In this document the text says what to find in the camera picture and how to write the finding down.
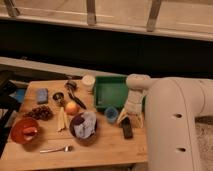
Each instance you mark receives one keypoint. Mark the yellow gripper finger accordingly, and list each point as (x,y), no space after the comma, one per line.
(140,120)
(123,114)

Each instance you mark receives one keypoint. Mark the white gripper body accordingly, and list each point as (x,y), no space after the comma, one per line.
(133,104)

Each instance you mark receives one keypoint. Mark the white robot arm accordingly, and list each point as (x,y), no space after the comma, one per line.
(170,106)

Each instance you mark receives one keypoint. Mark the small blue cup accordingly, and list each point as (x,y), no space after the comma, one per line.
(111,114)

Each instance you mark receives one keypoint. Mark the white paper cup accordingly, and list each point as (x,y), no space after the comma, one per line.
(88,82)

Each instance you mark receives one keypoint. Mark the small metal cup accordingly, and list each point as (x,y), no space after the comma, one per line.
(59,98)

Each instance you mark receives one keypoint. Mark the green plastic tray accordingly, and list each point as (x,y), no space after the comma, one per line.
(110,91)

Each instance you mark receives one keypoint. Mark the crumpled grey-blue cloth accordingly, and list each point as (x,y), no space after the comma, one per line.
(84,124)

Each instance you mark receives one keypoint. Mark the orange fruit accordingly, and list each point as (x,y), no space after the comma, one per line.
(72,108)

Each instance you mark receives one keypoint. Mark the wooden table board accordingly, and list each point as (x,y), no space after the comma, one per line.
(109,148)

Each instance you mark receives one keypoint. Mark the bunch of dark grapes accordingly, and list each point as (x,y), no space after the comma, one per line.
(40,113)

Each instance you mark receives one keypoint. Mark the blue sponge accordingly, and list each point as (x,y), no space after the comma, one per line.
(42,96)

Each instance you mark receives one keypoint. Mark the red object in bowl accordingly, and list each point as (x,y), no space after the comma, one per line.
(30,131)

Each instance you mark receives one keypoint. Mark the orange bowl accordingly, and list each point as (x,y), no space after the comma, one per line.
(16,133)

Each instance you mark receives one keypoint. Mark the blue object on chair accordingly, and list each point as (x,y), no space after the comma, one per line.
(19,94)

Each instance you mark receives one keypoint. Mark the black handled knife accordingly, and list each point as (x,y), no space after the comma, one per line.
(77,100)

